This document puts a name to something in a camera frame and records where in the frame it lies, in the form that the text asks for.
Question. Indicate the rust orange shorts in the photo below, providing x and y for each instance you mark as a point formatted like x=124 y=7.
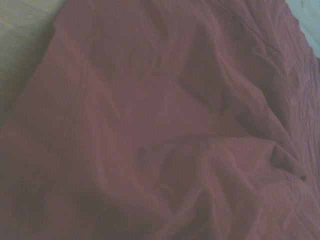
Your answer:
x=150 y=125

